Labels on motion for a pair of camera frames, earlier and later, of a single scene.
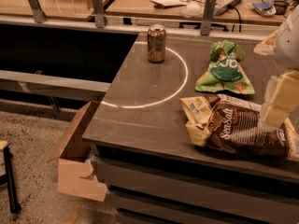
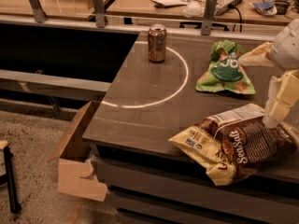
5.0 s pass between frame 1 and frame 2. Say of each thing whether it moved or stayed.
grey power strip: stayed
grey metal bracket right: stayed
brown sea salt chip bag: moved
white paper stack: stayed
